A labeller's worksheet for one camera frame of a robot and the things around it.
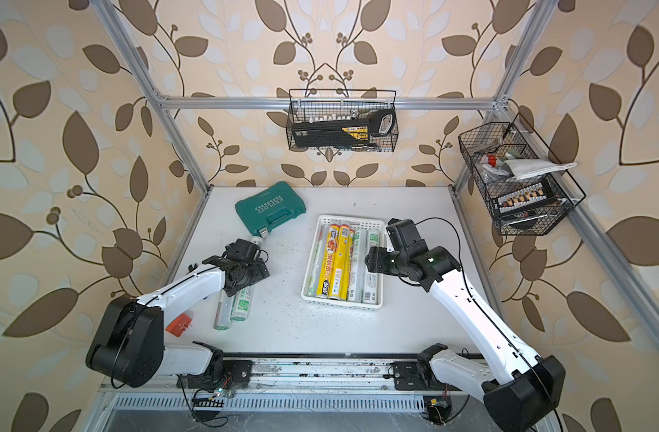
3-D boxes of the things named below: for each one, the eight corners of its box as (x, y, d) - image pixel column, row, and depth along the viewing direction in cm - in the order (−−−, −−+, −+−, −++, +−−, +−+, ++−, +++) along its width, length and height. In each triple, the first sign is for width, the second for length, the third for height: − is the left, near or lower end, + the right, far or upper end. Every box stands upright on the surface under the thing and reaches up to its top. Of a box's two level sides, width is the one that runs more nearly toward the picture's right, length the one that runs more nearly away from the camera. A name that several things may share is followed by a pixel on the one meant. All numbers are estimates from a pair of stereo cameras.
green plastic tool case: (253, 239, 104) (250, 233, 101) (235, 208, 115) (232, 202, 112) (307, 211, 113) (306, 205, 110) (286, 185, 124) (284, 178, 121)
